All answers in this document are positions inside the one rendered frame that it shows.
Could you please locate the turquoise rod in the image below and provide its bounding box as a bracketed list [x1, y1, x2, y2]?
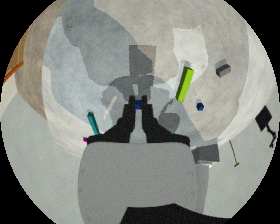
[87, 112, 100, 135]

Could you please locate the lime green rod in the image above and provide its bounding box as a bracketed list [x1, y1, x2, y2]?
[176, 66, 194, 102]

